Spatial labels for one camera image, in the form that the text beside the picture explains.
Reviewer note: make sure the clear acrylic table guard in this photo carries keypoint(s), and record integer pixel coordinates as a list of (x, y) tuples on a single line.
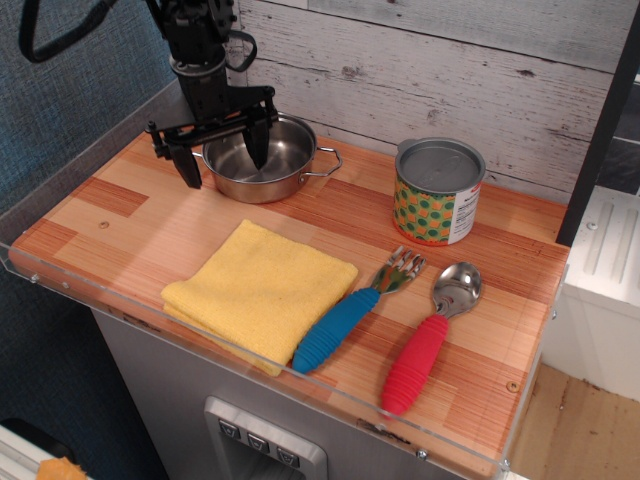
[(111, 225)]

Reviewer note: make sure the grey toy fridge cabinet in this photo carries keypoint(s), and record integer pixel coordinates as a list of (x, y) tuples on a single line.
[(169, 379)]

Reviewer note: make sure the white toy sink unit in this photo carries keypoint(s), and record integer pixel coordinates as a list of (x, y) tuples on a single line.
[(593, 333)]

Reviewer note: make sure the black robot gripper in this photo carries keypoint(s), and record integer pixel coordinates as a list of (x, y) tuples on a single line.
[(209, 109)]

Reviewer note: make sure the red handled spoon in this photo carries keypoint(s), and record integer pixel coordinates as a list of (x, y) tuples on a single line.
[(456, 291)]

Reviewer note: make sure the green orange patterned can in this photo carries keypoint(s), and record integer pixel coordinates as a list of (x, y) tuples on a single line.
[(437, 189)]

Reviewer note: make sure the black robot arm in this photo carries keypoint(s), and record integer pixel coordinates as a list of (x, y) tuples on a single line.
[(204, 46)]

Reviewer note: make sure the silver dispenser panel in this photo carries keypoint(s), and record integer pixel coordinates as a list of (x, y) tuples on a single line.
[(262, 442)]

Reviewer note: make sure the white aluminium rail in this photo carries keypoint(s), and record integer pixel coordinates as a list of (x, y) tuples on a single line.
[(20, 459)]

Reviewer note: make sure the blue handled fork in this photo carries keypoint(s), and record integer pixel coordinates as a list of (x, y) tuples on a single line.
[(328, 333)]

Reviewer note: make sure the dark vertical post right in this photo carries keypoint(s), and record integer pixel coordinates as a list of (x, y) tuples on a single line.
[(611, 112)]

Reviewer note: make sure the yellow folded rag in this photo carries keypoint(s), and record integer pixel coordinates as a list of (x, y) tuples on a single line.
[(259, 294)]

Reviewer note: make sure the orange object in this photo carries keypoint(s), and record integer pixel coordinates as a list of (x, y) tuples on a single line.
[(60, 469)]

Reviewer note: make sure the silver steel pot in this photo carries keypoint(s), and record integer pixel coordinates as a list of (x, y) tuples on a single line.
[(292, 148)]

